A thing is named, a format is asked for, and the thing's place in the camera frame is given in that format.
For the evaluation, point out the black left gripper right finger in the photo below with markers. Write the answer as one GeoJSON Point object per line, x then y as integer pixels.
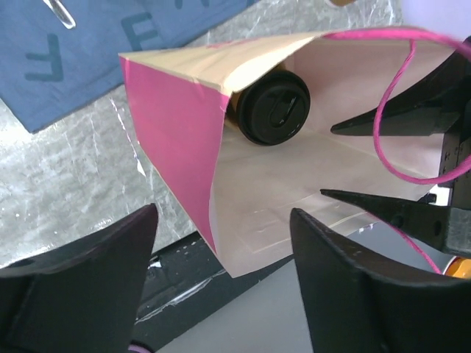
{"type": "Point", "coordinates": [357, 300]}

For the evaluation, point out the silver fork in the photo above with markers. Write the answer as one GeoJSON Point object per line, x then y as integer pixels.
{"type": "Point", "coordinates": [60, 13]}

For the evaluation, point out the stack of paper cups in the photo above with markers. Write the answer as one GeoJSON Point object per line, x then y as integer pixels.
{"type": "Point", "coordinates": [340, 3]}

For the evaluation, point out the kraft paper takeout bag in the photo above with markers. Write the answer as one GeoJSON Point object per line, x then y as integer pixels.
{"type": "Point", "coordinates": [238, 194]}

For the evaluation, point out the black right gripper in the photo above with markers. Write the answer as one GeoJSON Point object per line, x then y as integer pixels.
{"type": "Point", "coordinates": [438, 103]}

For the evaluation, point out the blue letter placemat cloth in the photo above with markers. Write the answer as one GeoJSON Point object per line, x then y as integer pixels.
{"type": "Point", "coordinates": [52, 65]}

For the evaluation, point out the black coffee cup lid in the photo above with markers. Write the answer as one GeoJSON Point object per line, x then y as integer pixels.
{"type": "Point", "coordinates": [273, 109]}

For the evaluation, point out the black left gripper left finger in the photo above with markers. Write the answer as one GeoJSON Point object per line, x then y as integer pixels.
{"type": "Point", "coordinates": [80, 297]}

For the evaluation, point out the brown paper coffee cup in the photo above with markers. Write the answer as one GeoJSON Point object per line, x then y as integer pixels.
{"type": "Point", "coordinates": [231, 120]}

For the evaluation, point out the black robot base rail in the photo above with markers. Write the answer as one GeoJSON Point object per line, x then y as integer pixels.
{"type": "Point", "coordinates": [187, 268]}

